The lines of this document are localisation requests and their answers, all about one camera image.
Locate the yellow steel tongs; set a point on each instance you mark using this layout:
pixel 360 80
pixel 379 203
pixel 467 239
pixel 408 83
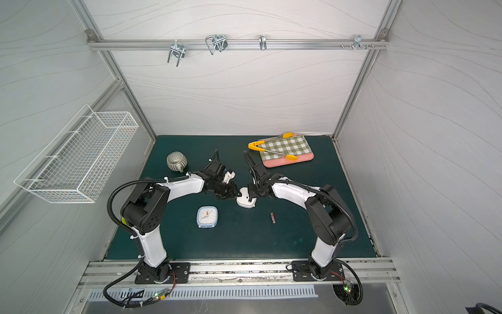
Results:
pixel 256 146

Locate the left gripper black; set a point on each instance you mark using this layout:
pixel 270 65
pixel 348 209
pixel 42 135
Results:
pixel 227 190

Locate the white wire basket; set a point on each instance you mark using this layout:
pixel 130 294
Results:
pixel 75 166

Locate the pink tray checkered cloth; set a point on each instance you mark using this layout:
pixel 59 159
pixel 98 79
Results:
pixel 296 145

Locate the white alarm clock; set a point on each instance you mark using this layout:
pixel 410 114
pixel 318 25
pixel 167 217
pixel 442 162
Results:
pixel 245 200

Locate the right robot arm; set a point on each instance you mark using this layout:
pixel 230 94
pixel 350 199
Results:
pixel 331 220

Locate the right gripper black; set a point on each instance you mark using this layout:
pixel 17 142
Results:
pixel 253 190

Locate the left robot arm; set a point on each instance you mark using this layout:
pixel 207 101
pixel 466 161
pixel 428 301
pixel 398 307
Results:
pixel 145 208

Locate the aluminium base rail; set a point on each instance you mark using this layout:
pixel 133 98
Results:
pixel 248 272

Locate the blue alarm clock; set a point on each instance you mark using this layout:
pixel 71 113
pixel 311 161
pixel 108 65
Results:
pixel 207 217

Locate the aluminium crossbar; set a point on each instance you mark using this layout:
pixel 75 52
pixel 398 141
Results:
pixel 233 45

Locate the metal hook clamp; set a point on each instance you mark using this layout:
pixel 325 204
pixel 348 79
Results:
pixel 262 42
pixel 177 52
pixel 216 43
pixel 358 44

